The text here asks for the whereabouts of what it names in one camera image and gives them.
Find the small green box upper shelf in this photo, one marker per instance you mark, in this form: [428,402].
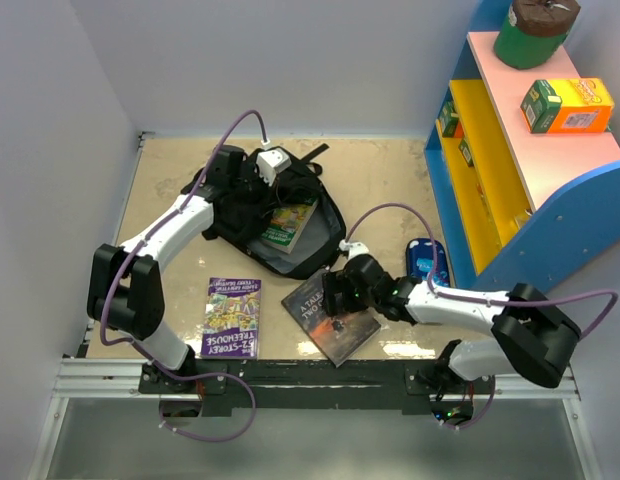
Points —
[449,121]

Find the green brown cylinder container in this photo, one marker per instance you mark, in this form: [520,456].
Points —
[533,31]

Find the black student backpack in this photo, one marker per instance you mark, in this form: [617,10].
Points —
[299,183]

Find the small green box lower shelf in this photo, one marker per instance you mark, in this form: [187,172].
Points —
[466,152]

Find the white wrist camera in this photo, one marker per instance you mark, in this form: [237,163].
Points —
[352,249]
[271,163]

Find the green 104-storey treehouse book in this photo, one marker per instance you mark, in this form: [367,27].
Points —
[287,225]

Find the orange green crayon box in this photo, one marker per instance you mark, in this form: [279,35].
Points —
[567,106]

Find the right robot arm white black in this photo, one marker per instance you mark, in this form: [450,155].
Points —
[523,333]

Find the purple 52-storey treehouse book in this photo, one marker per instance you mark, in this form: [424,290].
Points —
[231,321]

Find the colourful wooden shelf unit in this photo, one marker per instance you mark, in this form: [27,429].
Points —
[527,208]

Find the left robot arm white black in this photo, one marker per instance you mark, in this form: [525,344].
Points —
[125,294]

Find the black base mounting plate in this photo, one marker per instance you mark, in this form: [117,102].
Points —
[407,386]

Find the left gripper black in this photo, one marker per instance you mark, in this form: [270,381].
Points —
[267,192]

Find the blue pencil case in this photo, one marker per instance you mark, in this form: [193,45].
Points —
[420,256]

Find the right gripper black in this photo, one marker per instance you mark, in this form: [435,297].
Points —
[336,282]

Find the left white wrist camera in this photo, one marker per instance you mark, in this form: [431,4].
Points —
[271,163]

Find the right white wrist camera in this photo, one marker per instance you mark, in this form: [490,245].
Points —
[352,249]

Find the small green box shelf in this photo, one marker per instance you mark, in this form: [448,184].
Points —
[449,121]
[466,152]

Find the tale of two cities book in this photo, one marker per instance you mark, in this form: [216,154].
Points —
[337,337]

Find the aluminium rail frame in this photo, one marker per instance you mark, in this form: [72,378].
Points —
[104,428]

